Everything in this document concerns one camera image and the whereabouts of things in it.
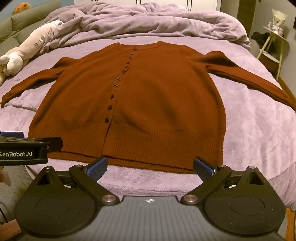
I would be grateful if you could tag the wrapped flower bouquet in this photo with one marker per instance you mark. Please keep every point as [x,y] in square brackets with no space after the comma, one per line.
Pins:
[277,23]

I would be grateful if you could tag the orange plush toy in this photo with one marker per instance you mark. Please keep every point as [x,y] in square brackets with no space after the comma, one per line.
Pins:
[21,7]

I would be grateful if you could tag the yellow side table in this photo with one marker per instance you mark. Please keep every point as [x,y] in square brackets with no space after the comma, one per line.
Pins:
[271,51]

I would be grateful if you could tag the long white plush toy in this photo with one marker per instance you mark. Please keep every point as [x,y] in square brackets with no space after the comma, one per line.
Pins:
[17,58]

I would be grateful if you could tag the crumpled lilac duvet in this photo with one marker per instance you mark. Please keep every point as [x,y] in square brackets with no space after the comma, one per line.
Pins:
[99,20]

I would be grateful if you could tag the person's left hand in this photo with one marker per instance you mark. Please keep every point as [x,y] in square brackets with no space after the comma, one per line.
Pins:
[11,228]

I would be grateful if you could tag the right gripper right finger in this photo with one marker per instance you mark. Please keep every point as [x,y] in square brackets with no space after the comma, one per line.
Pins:
[213,178]

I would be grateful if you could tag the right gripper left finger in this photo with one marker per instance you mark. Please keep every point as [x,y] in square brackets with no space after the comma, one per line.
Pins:
[86,178]

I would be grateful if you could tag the green padded headboard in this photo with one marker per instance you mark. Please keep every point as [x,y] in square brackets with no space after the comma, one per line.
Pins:
[16,28]

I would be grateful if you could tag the rust brown knit cardigan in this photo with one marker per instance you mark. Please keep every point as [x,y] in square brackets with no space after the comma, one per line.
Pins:
[151,106]

